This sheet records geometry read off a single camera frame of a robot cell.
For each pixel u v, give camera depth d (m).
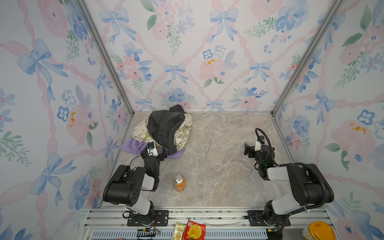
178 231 0.69
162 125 1.00
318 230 0.63
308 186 0.46
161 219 0.73
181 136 0.94
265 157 0.73
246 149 0.87
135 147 0.96
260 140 0.79
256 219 0.73
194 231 0.70
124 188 0.45
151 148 0.76
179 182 0.75
